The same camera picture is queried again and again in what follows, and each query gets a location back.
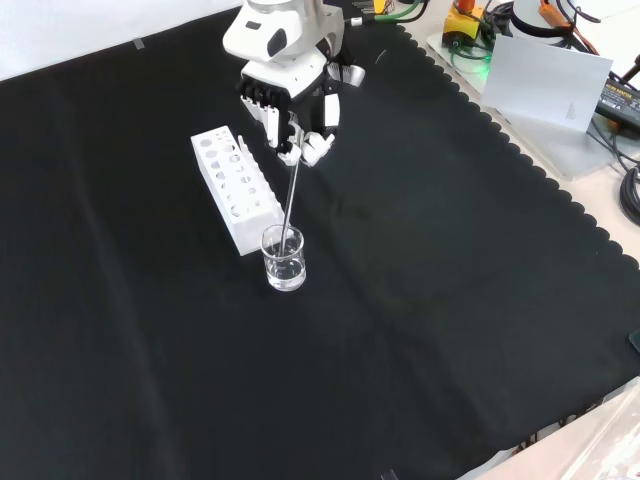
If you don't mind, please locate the black cable bundle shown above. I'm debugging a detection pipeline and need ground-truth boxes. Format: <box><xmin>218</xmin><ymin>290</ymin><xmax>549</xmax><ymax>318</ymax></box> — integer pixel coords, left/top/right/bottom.
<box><xmin>618</xmin><ymin>167</ymin><xmax>640</xmax><ymax>226</ymax></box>

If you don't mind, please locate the green hand cable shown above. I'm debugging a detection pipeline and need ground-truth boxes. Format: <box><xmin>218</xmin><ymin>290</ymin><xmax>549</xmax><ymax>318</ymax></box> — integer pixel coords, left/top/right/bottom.
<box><xmin>348</xmin><ymin>0</ymin><xmax>429</xmax><ymax>27</ymax></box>

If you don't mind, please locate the thin black adapter cable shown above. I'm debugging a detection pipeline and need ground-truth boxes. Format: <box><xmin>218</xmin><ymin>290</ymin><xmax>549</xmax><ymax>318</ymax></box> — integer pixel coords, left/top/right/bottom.
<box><xmin>585</xmin><ymin>117</ymin><xmax>640</xmax><ymax>174</ymax></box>

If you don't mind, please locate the pale base board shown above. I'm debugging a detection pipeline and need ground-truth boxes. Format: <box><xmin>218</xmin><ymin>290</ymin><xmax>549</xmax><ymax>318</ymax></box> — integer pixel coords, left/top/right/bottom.
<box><xmin>424</xmin><ymin>27</ymin><xmax>631</xmax><ymax>179</ymax></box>

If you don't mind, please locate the hex key set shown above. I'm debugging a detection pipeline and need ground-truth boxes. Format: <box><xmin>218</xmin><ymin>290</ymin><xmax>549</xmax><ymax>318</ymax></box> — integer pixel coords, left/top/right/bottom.
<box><xmin>351</xmin><ymin>0</ymin><xmax>396</xmax><ymax>15</ymax></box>

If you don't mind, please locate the clear glass rod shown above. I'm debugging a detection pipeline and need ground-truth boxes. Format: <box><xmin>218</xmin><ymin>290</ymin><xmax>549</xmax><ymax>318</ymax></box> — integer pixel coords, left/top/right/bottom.
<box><xmin>277</xmin><ymin>124</ymin><xmax>305</xmax><ymax>261</ymax></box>

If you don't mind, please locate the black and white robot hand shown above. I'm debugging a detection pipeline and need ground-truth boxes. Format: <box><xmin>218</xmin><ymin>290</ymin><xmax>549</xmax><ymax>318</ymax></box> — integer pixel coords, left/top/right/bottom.
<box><xmin>222</xmin><ymin>0</ymin><xmax>367</xmax><ymax>169</ymax></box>

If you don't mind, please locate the white test tube rack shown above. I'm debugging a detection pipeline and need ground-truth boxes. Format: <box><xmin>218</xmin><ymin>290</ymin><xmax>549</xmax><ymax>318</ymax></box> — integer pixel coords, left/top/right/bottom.
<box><xmin>190</xmin><ymin>126</ymin><xmax>292</xmax><ymax>258</ymax></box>

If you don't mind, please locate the green cable on board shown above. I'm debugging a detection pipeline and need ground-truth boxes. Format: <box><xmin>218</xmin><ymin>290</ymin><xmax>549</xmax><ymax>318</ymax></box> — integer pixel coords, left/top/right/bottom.
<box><xmin>448</xmin><ymin>38</ymin><xmax>494</xmax><ymax>77</ymax></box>

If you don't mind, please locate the black power adapter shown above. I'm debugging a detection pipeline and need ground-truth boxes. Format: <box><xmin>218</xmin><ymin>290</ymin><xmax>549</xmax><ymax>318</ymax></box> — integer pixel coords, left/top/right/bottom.
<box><xmin>593</xmin><ymin>73</ymin><xmax>640</xmax><ymax>132</ymax></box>

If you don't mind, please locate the orange cable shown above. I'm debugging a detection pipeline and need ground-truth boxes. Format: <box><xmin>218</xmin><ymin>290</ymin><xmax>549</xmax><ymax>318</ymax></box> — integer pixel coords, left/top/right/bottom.
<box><xmin>537</xmin><ymin>0</ymin><xmax>601</xmax><ymax>56</ymax></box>

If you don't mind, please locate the black bench cloth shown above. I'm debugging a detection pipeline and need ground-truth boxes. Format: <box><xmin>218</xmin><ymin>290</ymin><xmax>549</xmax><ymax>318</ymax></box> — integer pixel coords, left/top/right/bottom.
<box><xmin>0</xmin><ymin>0</ymin><xmax>640</xmax><ymax>480</ymax></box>

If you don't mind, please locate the clear plastic sheet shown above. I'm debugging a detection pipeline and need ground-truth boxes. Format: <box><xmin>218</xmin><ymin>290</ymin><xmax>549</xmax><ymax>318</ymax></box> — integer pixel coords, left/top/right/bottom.
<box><xmin>544</xmin><ymin>377</ymin><xmax>640</xmax><ymax>480</ymax></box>

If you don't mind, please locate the white upright card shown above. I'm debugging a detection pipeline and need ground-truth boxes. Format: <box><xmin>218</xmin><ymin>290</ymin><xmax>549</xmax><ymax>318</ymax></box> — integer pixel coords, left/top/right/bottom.
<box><xmin>480</xmin><ymin>33</ymin><xmax>615</xmax><ymax>134</ymax></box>

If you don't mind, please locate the small clear glass beaker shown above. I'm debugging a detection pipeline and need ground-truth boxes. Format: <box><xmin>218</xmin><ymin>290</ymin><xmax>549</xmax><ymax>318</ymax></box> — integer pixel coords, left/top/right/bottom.
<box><xmin>259</xmin><ymin>224</ymin><xmax>307</xmax><ymax>293</ymax></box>

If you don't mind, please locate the yellow stop button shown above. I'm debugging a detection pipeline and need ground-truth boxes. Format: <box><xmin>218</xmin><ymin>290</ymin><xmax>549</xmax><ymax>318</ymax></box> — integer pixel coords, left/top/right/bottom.
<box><xmin>443</xmin><ymin>0</ymin><xmax>485</xmax><ymax>47</ymax></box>

